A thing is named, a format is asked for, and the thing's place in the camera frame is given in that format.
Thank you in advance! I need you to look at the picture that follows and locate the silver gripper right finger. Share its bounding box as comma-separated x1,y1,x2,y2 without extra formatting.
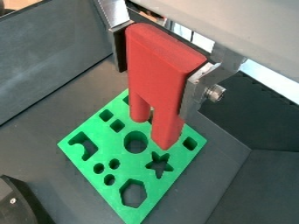
178,46,246,120

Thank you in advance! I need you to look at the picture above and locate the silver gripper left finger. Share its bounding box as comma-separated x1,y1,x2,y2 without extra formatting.
94,0,133,73

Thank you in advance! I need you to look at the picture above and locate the red square-circle object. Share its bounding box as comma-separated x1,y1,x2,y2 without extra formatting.
125,23,206,150

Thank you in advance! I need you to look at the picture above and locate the green fixture block with cutouts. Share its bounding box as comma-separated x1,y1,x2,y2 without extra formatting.
58,92,206,224

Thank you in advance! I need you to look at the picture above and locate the black curved stand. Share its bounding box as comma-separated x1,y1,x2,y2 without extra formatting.
0,175,54,224

